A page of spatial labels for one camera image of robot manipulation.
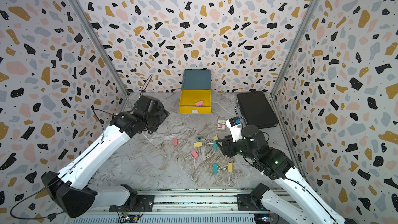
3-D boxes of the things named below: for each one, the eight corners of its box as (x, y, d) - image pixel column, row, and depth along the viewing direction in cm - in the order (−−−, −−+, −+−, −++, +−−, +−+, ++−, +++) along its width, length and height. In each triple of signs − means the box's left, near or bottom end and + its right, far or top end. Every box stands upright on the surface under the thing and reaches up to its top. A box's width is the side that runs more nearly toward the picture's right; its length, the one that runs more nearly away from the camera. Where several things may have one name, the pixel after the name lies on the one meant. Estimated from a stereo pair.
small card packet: (217, 130, 103) (217, 129, 102) (217, 120, 109) (217, 118, 107) (226, 130, 103) (226, 129, 102) (225, 120, 109) (225, 118, 107)
